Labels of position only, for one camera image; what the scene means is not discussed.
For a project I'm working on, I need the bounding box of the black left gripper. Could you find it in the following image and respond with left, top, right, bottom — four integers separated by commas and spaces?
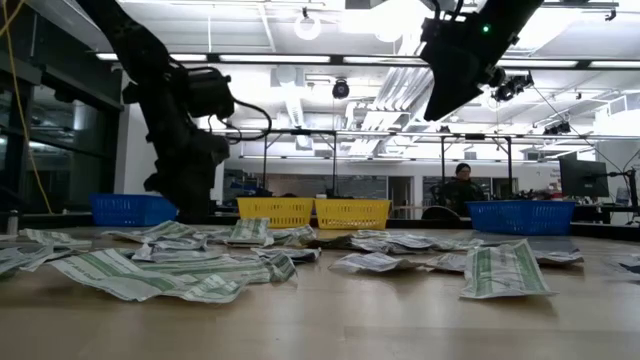
143, 127, 232, 225

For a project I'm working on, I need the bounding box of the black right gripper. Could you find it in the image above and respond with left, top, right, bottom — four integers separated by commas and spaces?
418, 0, 545, 122

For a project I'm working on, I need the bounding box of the blue plastic basket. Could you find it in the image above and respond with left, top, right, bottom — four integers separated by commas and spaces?
88, 193, 179, 227
465, 199, 577, 237

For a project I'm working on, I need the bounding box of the yellow plastic basket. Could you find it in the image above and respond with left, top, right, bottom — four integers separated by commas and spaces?
236, 196, 315, 229
313, 198, 393, 231

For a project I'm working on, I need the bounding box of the person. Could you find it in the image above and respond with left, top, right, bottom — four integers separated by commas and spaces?
439, 162, 489, 220

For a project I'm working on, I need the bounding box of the black chair back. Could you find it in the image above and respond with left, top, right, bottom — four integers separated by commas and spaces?
421, 205, 462, 221

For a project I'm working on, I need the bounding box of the round ceiling lamp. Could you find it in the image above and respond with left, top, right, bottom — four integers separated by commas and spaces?
293, 13, 323, 42

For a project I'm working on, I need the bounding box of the black computer monitor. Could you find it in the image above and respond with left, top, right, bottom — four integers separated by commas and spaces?
558, 152, 612, 199

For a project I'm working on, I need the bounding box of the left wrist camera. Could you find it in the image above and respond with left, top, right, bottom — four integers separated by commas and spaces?
185, 67, 236, 120

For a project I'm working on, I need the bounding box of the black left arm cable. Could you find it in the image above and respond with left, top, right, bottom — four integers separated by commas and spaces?
169, 55, 274, 144

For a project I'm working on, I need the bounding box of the black ceiling dome camera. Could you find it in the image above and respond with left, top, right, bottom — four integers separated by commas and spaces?
331, 78, 352, 101

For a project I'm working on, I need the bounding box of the yellow hanging cable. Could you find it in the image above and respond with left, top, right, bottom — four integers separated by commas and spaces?
0, 0, 55, 216

